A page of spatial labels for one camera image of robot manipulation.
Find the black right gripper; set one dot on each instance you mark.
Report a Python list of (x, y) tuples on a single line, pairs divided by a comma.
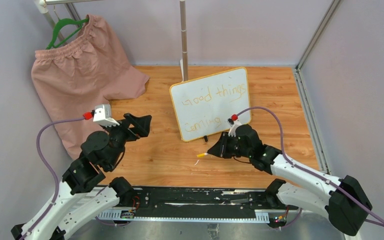
[(220, 149)]

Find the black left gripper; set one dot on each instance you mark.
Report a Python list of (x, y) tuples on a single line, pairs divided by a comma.
[(141, 123)]

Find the yellow framed whiteboard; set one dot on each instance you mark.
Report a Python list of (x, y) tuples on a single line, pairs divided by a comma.
[(203, 105)]

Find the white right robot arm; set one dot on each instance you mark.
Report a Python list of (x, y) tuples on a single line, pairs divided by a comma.
[(340, 200)]

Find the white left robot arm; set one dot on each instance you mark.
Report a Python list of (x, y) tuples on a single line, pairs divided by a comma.
[(101, 152)]

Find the pink cloth shorts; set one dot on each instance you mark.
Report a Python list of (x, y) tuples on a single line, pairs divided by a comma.
[(91, 70)]

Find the metal stand pole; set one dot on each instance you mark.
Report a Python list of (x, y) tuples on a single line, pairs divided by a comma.
[(184, 45)]

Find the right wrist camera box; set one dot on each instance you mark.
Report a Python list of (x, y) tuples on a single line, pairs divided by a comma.
[(234, 124)]

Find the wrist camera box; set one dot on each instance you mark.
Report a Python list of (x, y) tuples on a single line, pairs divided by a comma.
[(234, 124), (102, 115)]

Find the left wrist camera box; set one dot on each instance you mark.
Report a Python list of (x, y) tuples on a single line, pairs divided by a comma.
[(102, 115)]

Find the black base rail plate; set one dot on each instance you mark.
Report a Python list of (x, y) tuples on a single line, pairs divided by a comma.
[(192, 204)]

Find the aluminium frame post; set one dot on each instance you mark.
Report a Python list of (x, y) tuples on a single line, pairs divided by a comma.
[(329, 14)]

